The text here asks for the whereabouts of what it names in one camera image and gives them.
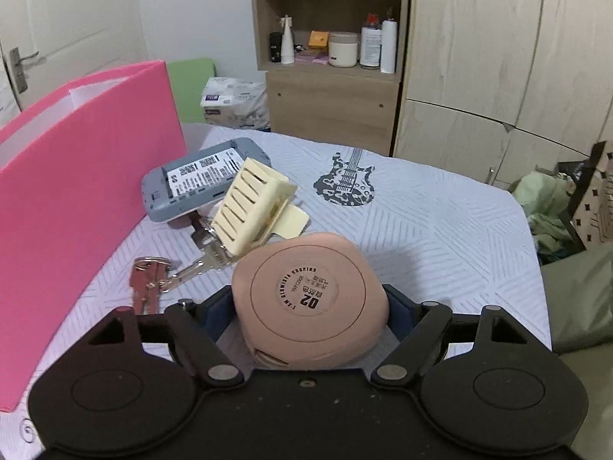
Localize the grey router with white label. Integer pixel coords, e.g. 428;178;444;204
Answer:
141;137;272;223

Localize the pink cardboard box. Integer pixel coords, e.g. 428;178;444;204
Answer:
0;60;188;413

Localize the white bottle with dark cap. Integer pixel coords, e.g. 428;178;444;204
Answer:
360;13;383;69

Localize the metal door handle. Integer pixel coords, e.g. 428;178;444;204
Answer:
8;47;40;93

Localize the white nozzle bottle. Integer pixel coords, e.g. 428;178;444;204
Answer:
280;14;295;65

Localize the wooden wardrobe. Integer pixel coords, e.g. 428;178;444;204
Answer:
393;0;613;187

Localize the wooden bookshelf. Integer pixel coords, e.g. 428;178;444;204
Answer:
249;0;413;156

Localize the tissue paper pack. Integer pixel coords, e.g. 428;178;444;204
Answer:
200;77;270;130

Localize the olive green duvet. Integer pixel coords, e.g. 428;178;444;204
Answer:
541;249;613;460

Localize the white door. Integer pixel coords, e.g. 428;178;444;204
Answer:
0;0;147;116

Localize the white guitar print bedsheet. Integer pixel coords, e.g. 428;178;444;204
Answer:
0;125;551;460

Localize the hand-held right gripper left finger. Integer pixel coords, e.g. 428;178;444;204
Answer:
89;286;247;390

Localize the cream hair claw clip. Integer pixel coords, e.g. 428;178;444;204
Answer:
211;157;310;255

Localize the patterned tote bag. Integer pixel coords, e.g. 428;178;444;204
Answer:
558;141;613;252

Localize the white cylinder bottle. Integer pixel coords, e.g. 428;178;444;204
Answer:
380;8;399;74

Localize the pink round compact case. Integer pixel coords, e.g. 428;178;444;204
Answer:
231;231;391;370

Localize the green stool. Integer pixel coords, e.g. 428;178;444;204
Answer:
167;57;217;125

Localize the pale green cloth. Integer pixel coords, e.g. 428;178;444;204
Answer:
510;168;582;255

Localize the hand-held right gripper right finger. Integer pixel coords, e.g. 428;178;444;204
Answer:
372;285;528;389

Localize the white cream jar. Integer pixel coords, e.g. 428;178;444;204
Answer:
328;32;360;68

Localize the key bunch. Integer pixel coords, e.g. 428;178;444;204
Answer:
130;215;240;315

